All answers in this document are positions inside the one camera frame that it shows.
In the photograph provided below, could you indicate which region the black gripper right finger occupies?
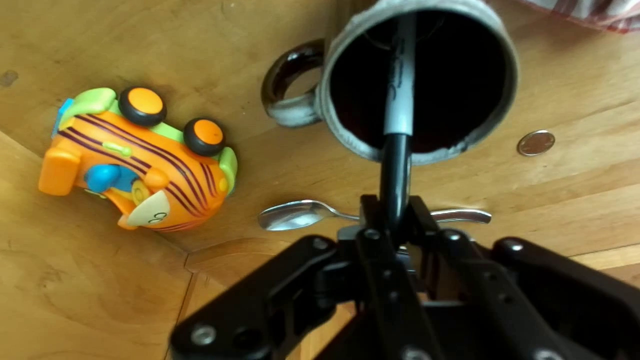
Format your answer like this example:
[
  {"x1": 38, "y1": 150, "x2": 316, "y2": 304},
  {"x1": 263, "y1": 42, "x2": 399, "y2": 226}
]
[{"x1": 398, "y1": 194, "x2": 640, "y2": 360}]

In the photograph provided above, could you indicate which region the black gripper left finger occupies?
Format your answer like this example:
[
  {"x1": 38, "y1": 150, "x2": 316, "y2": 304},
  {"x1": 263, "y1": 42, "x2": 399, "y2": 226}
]
[{"x1": 168, "y1": 191, "x2": 427, "y2": 360}]

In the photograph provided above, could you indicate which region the black and grey marker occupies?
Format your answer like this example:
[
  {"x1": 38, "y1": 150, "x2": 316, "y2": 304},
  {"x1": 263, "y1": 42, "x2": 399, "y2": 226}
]
[{"x1": 380, "y1": 9, "x2": 419, "y2": 236}]

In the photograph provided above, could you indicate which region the metal spoon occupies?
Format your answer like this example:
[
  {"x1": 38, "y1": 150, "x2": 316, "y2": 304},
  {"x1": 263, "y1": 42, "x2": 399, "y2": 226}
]
[{"x1": 258, "y1": 195, "x2": 494, "y2": 236}]

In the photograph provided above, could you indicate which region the small coin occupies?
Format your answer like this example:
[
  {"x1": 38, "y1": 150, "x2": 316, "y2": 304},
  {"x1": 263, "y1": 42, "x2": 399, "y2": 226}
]
[{"x1": 516, "y1": 128, "x2": 557, "y2": 159}]

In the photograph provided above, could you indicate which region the orange toy car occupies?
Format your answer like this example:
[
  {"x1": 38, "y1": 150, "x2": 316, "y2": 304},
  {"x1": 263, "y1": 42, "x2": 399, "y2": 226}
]
[{"x1": 36, "y1": 85, "x2": 239, "y2": 234}]

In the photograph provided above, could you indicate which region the wooden roll-top desk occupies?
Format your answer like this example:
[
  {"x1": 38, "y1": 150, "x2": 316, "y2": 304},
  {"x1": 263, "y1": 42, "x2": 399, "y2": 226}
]
[{"x1": 0, "y1": 0, "x2": 640, "y2": 360}]

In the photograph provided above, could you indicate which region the dark mug with grey rim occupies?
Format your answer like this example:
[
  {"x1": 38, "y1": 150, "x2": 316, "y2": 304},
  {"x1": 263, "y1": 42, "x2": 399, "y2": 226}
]
[{"x1": 259, "y1": 0, "x2": 519, "y2": 167}]

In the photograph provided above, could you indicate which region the red white plaid shirt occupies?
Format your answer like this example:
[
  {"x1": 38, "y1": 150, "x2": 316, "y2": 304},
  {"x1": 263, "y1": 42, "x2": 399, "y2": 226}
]
[{"x1": 526, "y1": 0, "x2": 640, "y2": 33}]

